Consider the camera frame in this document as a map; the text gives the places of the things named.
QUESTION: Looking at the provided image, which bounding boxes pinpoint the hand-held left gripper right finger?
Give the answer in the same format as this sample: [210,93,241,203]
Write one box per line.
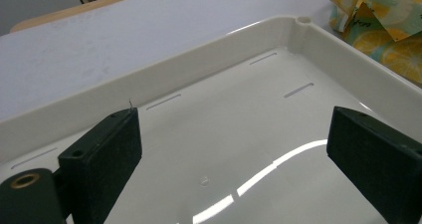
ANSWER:
[326,106,422,224]

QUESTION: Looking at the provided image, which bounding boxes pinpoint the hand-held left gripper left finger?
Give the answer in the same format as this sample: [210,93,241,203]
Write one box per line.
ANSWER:
[58,107,143,224]

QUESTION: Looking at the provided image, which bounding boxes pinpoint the lemon print cloth bag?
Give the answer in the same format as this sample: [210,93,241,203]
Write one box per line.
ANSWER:
[327,0,422,86]

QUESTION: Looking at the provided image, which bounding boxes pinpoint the white plastic tray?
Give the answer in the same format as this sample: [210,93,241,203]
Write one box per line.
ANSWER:
[0,15,422,224]

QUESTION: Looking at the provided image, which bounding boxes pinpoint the white table cover sheet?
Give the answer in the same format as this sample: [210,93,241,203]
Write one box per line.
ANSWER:
[0,0,336,122]

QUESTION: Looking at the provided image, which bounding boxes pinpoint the wooden table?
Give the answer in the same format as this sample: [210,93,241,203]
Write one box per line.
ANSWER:
[9,0,173,33]

